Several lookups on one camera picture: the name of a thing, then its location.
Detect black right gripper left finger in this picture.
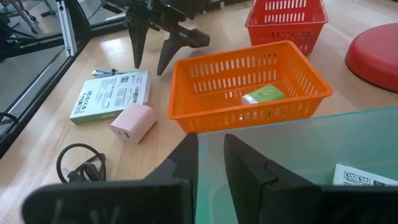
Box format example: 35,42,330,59
21,132,200,224

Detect red plastic basket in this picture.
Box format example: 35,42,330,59
244,0,329,57

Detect white printed product box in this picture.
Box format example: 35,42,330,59
332,163,398,187
70,70,152,124

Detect silver aluminium frame post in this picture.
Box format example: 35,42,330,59
55,0,78,57

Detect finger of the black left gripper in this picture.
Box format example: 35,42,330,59
157,29,211,77
129,21,150,68

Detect red desk lamp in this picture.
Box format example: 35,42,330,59
345,22,398,94

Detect green charger plug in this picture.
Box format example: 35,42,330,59
241,84,286,106

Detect orange plastic basket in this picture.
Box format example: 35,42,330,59
167,40,333,134

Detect green translucent tray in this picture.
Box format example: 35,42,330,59
195,105,398,224

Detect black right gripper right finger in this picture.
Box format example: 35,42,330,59
224,133,398,224

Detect grey chair legs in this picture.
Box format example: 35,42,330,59
9,0,57,35

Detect pink charger plug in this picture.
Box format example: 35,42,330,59
109,103,158,144

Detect black cable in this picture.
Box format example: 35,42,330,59
56,142,107,184

